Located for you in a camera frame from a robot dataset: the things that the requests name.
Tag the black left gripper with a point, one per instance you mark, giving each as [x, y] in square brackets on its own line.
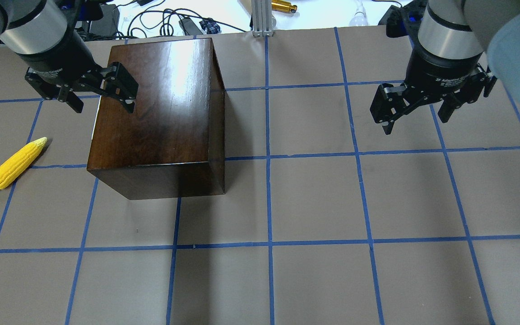
[58, 59]

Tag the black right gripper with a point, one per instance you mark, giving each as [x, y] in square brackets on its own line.
[440, 68]

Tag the yellow toy corn cob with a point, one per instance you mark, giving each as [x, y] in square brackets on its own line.
[15, 165]

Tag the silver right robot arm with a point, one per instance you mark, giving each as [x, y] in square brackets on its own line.
[460, 49]

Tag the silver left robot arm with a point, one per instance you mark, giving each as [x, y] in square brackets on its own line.
[33, 26]

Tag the dark wooden drawer cabinet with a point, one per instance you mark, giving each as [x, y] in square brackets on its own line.
[173, 143]

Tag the white light bulb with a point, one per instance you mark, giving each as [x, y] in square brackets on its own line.
[359, 18]

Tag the black power adapter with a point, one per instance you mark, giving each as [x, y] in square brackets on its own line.
[189, 27]

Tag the gold metal cylinder tool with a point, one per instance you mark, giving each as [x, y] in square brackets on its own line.
[283, 6]

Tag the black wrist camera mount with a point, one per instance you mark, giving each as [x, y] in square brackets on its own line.
[404, 21]

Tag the aluminium frame post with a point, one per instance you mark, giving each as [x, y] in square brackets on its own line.
[262, 22]

